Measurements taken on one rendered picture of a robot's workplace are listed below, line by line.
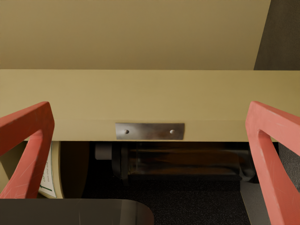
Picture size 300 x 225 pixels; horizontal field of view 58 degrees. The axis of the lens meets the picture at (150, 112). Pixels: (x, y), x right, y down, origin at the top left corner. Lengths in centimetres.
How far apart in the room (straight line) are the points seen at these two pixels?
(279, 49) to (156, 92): 36
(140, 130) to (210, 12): 46
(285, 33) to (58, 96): 44
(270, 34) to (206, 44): 15
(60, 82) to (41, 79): 3
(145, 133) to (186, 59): 46
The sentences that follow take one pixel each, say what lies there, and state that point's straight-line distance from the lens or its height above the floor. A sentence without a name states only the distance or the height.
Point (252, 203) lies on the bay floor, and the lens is 54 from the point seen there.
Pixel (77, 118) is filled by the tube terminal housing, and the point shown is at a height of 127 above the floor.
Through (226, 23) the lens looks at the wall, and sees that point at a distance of 70.
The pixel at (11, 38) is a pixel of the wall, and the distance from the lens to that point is 77.
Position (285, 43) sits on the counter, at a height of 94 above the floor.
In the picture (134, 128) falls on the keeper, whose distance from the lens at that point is 28.
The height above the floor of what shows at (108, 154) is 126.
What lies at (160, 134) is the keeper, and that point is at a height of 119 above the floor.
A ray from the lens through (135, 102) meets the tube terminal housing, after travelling 30.
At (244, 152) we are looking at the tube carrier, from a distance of 41.
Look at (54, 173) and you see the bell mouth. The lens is 38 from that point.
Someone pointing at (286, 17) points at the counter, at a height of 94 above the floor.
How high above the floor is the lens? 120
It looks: level
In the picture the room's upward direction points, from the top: 90 degrees counter-clockwise
